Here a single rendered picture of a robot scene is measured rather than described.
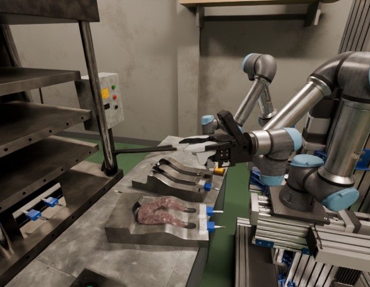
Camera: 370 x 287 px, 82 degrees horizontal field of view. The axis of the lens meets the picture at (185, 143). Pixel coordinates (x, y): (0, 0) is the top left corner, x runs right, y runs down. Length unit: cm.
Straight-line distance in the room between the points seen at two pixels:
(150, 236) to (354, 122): 94
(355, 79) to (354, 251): 70
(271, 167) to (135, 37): 305
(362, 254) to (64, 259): 127
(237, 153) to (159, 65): 286
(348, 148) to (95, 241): 116
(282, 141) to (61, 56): 392
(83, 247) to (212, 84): 263
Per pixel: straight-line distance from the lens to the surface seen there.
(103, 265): 117
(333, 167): 90
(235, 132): 61
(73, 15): 138
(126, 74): 364
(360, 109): 83
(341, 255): 115
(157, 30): 337
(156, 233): 111
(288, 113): 84
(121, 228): 113
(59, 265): 125
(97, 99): 151
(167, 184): 137
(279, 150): 69
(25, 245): 143
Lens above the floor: 172
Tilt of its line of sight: 26 degrees down
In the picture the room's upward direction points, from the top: straight up
